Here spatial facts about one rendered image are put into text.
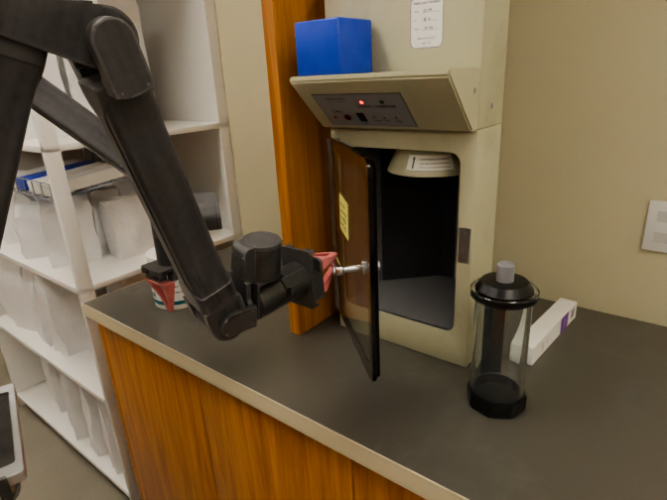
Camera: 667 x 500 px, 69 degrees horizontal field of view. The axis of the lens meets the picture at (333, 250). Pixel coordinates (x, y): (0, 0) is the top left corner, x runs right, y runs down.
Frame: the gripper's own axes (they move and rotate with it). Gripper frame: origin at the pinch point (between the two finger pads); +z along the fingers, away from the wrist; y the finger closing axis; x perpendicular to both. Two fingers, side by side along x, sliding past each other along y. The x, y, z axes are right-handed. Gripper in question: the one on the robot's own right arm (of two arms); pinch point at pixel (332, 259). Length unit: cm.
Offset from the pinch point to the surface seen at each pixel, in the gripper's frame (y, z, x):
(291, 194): 7.3, 10.2, 18.7
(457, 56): 32.6, 19.0, -14.1
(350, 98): 26.7, 10.3, 1.7
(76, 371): -70, -5, 126
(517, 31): 37, 62, -9
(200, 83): 29, 60, 111
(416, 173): 12.0, 20.1, -5.8
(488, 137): 18.7, 23.8, -18.3
